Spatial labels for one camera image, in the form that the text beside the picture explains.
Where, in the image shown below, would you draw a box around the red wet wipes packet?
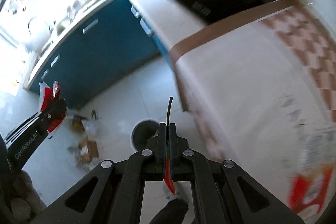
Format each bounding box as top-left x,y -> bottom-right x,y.
39,81 -> 67,139

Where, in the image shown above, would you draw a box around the white black trash bin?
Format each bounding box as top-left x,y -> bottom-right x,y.
131,119 -> 159,151

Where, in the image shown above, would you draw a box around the blue kitchen cabinets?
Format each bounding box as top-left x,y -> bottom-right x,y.
29,0 -> 159,110

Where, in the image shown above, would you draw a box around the yellow cap oil bottle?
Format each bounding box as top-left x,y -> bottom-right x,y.
71,114 -> 88,134

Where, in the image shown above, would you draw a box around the clear plastic bag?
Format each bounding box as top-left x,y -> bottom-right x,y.
82,119 -> 101,138

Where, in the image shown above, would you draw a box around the brown cardboard box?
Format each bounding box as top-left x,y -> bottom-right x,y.
76,139 -> 100,164

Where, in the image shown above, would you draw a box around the grey left slipper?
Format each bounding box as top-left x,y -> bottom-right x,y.
163,182 -> 189,204

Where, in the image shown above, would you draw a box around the checkered tablecloth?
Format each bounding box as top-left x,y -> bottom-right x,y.
169,0 -> 335,223

